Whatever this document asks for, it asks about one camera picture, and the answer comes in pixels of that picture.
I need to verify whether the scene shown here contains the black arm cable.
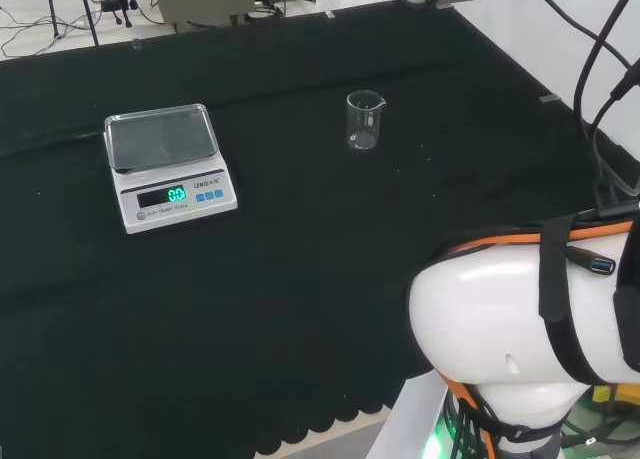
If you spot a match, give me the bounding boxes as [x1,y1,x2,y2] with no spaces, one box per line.
[573,0,640,218]
[487,0,640,103]

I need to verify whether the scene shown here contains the white electronic balance steel pan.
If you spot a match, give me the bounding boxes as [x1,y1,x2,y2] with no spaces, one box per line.
[103,102,239,236]

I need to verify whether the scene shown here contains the clear glass beaker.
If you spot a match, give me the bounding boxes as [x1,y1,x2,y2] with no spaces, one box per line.
[345,89,385,152]

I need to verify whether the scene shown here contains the black plug blue insert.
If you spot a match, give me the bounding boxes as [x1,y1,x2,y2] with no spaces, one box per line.
[564,245,617,277]

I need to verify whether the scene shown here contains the orange cable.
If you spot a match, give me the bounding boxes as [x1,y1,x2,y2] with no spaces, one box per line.
[443,218,640,256]

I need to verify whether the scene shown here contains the grey metal box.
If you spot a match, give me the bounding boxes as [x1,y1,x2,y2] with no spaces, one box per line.
[153,0,257,31]

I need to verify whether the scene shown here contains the black tripod leg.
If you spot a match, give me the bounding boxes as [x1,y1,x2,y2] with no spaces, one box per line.
[79,0,101,48]
[45,0,61,39]

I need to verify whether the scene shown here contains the black floor cables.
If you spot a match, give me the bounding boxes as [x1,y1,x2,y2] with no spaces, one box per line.
[88,0,139,30]

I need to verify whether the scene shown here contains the black bench cloth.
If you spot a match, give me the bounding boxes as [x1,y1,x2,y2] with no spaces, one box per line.
[0,1,640,458]

